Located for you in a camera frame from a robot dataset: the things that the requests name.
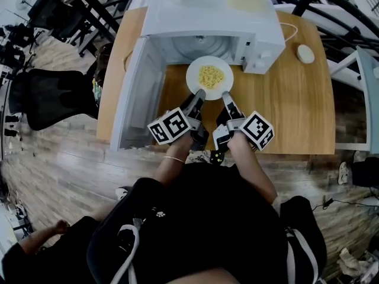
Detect person's black shoe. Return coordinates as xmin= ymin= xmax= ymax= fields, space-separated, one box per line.
xmin=209 ymin=150 xmax=225 ymax=166

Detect white cable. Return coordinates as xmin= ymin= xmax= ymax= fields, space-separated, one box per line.
xmin=280 ymin=22 xmax=298 ymax=43

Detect wooden table with white legs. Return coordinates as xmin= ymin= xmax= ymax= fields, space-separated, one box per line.
xmin=96 ymin=6 xmax=337 ymax=156

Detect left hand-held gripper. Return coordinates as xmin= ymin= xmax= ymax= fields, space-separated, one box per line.
xmin=147 ymin=89 xmax=210 ymax=152

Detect person's black top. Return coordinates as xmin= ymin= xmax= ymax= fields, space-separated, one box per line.
xmin=85 ymin=163 xmax=328 ymax=284

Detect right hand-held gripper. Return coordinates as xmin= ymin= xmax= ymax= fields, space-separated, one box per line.
xmin=212 ymin=91 xmax=275 ymax=152

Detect black mesh office chair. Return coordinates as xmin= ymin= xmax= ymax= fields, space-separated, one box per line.
xmin=8 ymin=68 xmax=100 ymax=131
xmin=26 ymin=0 xmax=86 ymax=41

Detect black metal railing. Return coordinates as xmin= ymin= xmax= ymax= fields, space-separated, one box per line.
xmin=62 ymin=0 xmax=379 ymax=62

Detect person's right forearm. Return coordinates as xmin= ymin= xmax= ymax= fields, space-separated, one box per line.
xmin=229 ymin=131 xmax=278 ymax=204

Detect glass microwave turntable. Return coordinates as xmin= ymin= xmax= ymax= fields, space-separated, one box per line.
xmin=171 ymin=35 xmax=230 ymax=59

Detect person's patterned trousers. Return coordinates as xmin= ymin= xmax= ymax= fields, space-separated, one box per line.
xmin=188 ymin=150 xmax=211 ymax=164

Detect yellow noodle food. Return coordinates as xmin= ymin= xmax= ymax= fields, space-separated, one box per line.
xmin=198 ymin=65 xmax=225 ymax=89

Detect brown bag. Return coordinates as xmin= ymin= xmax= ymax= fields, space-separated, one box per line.
xmin=94 ymin=43 xmax=113 ymax=87

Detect white round plate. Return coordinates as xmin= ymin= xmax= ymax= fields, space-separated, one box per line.
xmin=185 ymin=56 xmax=235 ymax=101

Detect person's left forearm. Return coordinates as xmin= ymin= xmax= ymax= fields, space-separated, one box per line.
xmin=153 ymin=133 xmax=195 ymax=189

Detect small white bowl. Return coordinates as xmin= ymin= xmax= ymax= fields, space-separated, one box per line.
xmin=297 ymin=44 xmax=316 ymax=64

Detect pale blue table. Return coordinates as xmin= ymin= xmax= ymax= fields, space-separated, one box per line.
xmin=328 ymin=46 xmax=379 ymax=155

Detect white microwave oven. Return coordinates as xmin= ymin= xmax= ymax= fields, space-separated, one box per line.
xmin=110 ymin=0 xmax=287 ymax=152

